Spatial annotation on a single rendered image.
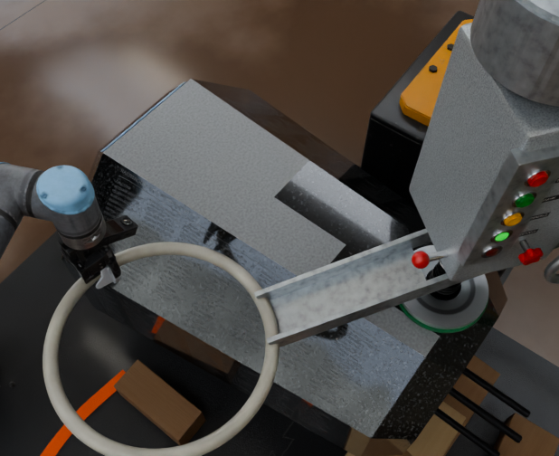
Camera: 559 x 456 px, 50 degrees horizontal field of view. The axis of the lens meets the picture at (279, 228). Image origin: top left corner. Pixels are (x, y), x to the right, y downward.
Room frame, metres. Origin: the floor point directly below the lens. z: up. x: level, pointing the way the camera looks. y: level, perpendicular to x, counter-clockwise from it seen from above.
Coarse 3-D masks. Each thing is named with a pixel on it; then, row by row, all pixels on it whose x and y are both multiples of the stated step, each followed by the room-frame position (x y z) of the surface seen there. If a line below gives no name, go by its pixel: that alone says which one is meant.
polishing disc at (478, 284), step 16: (464, 288) 0.60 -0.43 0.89; (480, 288) 0.60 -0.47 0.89; (416, 304) 0.56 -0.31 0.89; (432, 304) 0.56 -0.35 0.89; (448, 304) 0.56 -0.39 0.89; (464, 304) 0.56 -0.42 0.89; (480, 304) 0.56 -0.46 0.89; (432, 320) 0.52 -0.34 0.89; (448, 320) 0.52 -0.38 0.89; (464, 320) 0.52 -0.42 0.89
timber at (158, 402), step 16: (144, 368) 0.66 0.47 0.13; (128, 384) 0.61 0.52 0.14; (144, 384) 0.61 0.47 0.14; (160, 384) 0.61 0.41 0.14; (128, 400) 0.56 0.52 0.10; (144, 400) 0.55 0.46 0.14; (160, 400) 0.55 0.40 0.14; (176, 400) 0.55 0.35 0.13; (160, 416) 0.50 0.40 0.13; (176, 416) 0.50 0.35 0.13; (192, 416) 0.50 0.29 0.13; (176, 432) 0.45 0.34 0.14; (192, 432) 0.46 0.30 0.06
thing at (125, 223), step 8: (112, 224) 0.68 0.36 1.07; (120, 224) 0.68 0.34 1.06; (128, 224) 0.68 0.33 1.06; (136, 224) 0.69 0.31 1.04; (112, 232) 0.65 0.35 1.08; (120, 232) 0.66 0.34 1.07; (128, 232) 0.67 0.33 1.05; (136, 232) 0.68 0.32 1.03; (104, 240) 0.63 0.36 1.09; (112, 240) 0.64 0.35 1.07
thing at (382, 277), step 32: (352, 256) 0.61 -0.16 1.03; (384, 256) 0.62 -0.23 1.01; (288, 288) 0.57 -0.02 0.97; (320, 288) 0.57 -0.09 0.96; (352, 288) 0.56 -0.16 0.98; (384, 288) 0.55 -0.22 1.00; (416, 288) 0.53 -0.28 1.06; (288, 320) 0.51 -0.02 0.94; (320, 320) 0.48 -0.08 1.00; (352, 320) 0.49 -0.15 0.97
